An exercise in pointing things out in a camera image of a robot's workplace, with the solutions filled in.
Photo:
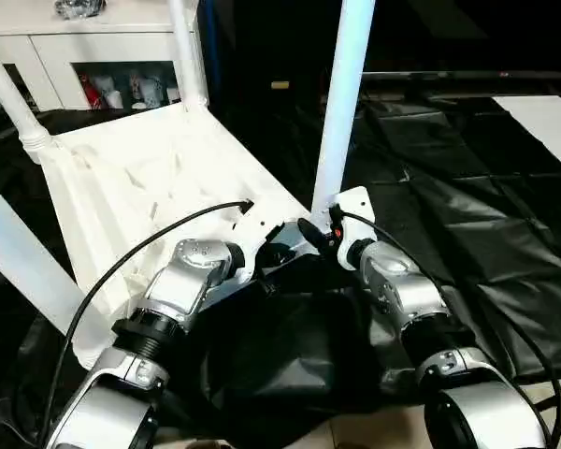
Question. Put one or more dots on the white glass-door cabinet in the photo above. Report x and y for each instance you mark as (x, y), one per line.
(98, 47)

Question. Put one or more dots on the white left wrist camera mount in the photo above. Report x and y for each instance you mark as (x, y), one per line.
(257, 234)

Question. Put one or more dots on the white plastic table leg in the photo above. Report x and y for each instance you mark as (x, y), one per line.
(187, 56)
(4, 89)
(18, 252)
(341, 117)

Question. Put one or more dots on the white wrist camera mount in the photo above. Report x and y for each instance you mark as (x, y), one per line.
(257, 234)
(357, 210)

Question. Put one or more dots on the patterned bowl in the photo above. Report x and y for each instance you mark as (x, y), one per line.
(79, 8)

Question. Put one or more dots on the long black bar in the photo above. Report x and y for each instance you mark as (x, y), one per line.
(472, 75)

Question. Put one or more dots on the dark robot foot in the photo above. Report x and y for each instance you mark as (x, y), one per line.
(208, 444)

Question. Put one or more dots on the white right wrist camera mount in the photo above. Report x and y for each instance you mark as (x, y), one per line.
(357, 210)

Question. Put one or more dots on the white jar behind glass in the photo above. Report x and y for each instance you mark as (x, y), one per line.
(173, 95)

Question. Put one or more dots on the flat white sheet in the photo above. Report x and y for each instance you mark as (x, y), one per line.
(542, 131)

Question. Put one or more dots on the dark blue upright post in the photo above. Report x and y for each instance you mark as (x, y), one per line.
(210, 47)

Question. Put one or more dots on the black work mat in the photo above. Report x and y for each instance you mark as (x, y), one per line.
(449, 210)

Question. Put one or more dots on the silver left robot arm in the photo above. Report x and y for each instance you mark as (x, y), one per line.
(182, 280)

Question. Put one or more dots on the small yellow label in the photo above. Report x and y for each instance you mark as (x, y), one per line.
(280, 85)

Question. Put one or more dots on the white plastic table top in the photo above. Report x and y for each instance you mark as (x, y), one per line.
(168, 163)

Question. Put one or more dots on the white bottle behind glass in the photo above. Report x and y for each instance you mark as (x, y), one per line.
(113, 99)

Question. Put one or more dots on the red packet behind glass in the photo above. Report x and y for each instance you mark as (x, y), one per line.
(89, 93)

